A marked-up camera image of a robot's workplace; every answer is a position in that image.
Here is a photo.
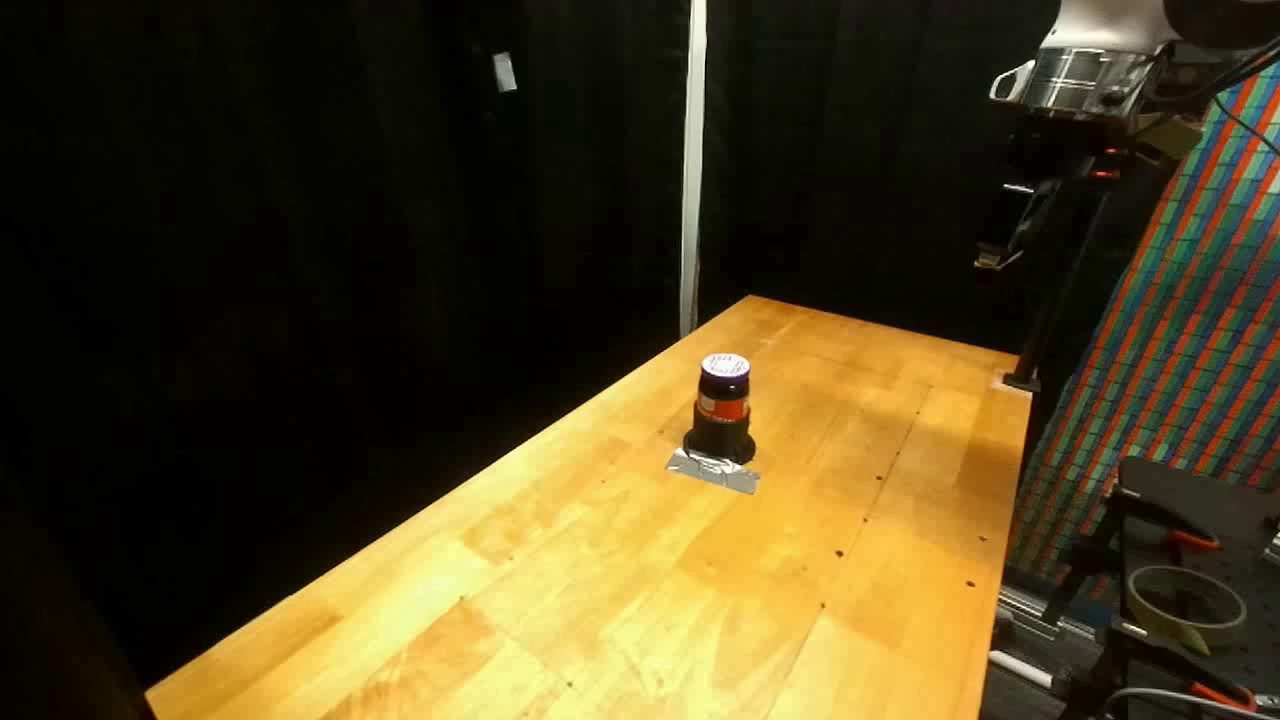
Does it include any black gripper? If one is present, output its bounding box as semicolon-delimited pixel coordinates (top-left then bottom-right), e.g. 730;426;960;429
973;123;1086;280

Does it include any dark upside-down cup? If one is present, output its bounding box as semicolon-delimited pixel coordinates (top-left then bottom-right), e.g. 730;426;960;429
678;349;760;470

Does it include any black slanted stand pole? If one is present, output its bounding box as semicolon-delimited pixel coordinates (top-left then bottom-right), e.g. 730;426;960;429
1000;147;1129;396

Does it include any colourful striped cloth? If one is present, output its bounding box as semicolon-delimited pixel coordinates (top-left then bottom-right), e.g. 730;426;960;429
1005;58;1280;594

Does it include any white vertical pole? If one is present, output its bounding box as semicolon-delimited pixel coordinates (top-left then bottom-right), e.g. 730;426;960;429
675;0;711;341

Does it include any black side cart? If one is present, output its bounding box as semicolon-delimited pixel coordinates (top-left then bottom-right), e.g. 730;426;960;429
1063;456;1280;720

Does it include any grey tape patch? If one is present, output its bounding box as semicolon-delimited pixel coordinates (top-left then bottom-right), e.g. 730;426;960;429
665;447;762;502

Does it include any masking tape roll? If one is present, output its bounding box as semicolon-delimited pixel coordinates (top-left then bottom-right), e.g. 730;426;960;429
1122;560;1251;657

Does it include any black curtain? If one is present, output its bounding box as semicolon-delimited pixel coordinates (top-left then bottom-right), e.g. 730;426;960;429
0;0;1175;696

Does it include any black clamp orange handle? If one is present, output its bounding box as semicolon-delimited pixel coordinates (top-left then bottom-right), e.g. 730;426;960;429
1103;623;1265;711
1106;489;1225;560

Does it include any aluminium frame rail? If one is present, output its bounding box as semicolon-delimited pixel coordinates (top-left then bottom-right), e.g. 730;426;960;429
990;582;1110;674

